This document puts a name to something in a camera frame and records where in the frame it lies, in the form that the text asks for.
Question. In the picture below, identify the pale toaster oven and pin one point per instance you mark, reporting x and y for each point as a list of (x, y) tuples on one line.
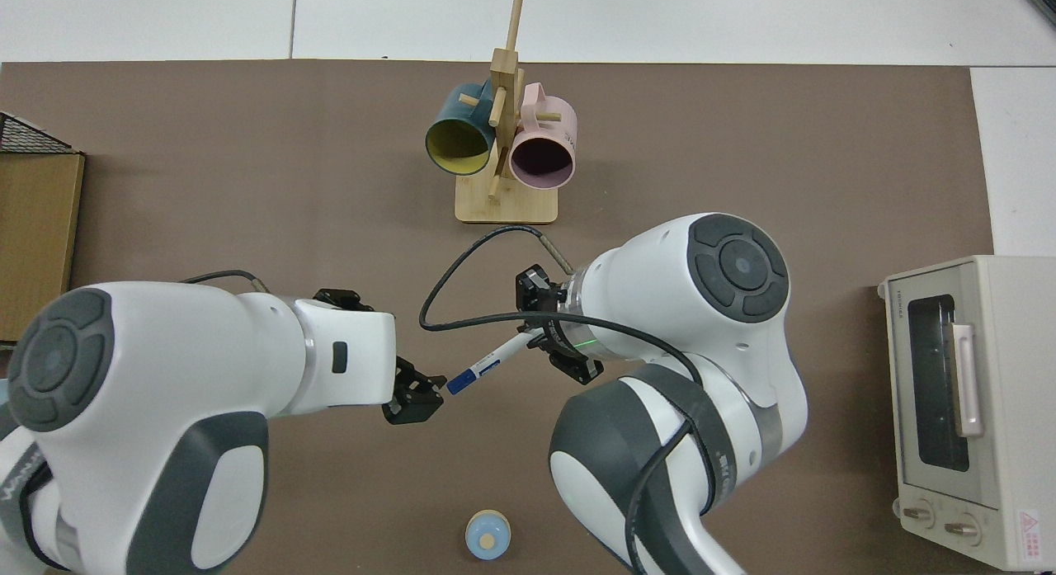
[(907, 468)]

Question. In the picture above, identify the wooden cup stand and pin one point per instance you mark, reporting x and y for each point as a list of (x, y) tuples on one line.
[(507, 208)]

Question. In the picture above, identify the pink mug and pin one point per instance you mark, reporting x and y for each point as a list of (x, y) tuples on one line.
[(557, 117)]

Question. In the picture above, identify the brown table cloth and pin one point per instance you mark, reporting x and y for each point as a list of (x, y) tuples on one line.
[(247, 187)]

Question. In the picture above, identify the blue and white marker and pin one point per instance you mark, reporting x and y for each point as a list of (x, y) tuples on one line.
[(495, 359)]

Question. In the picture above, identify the dark teal mug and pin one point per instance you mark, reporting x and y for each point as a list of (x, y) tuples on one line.
[(452, 106)]

